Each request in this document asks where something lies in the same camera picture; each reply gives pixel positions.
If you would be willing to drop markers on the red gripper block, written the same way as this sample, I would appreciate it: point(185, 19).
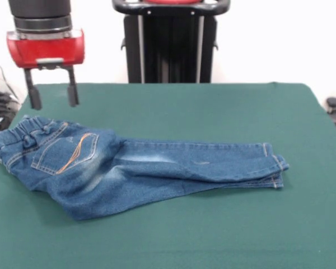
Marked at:
point(44, 50)

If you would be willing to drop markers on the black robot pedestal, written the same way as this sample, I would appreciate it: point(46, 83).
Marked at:
point(170, 47)

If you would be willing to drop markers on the dark green table cloth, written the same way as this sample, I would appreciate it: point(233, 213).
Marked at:
point(184, 238)

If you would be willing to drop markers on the blue denim jeans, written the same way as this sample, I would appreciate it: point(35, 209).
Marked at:
point(156, 168)

